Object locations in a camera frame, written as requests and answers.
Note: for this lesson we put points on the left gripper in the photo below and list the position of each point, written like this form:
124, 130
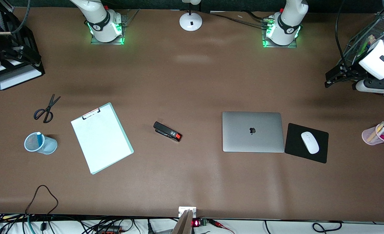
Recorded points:
350, 69

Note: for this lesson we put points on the blue marker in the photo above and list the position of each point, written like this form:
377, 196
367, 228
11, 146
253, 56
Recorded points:
39, 139

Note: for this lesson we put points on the silver laptop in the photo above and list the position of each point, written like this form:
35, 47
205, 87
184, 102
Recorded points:
252, 131

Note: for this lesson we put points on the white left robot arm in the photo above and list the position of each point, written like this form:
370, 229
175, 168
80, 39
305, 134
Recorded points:
288, 22

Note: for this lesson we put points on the green marker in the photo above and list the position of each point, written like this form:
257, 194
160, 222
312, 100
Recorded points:
365, 47

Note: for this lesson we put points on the yellow marker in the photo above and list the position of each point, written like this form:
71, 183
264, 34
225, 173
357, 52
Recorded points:
376, 131

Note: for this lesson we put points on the black stacked letter tray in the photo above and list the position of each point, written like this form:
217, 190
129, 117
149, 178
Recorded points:
37, 70

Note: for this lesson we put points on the black scissors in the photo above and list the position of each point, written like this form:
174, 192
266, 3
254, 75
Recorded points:
48, 109

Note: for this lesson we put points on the pink mesh pen cup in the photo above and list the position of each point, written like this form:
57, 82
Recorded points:
369, 136

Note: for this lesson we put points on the white computer mouse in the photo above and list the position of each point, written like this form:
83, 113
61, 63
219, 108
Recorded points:
310, 142

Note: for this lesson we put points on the black mouse pad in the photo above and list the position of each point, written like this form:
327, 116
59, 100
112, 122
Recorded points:
296, 146

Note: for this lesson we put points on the blue mesh pen cup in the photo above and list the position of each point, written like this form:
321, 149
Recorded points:
48, 144

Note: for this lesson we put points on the white paper sheet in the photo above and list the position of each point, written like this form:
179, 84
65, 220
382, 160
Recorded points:
102, 139

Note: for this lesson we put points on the teal clipboard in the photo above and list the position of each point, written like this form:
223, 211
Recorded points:
130, 150

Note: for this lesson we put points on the white round lamp base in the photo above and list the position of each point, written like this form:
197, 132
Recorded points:
190, 22

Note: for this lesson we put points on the black stapler with red tip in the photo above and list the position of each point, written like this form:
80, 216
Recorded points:
166, 131

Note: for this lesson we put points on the red probe lead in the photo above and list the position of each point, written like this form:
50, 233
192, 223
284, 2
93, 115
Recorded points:
219, 224

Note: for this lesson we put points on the black power strip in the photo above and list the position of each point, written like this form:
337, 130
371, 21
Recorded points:
109, 230

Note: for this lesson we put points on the red LED display module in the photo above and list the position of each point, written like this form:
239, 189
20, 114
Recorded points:
197, 223

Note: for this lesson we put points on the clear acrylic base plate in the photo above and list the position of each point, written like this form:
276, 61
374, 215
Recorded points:
264, 42
127, 19

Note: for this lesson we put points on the white wall box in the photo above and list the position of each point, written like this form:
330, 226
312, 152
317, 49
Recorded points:
187, 209

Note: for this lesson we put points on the wooden post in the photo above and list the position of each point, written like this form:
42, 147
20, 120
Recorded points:
183, 224

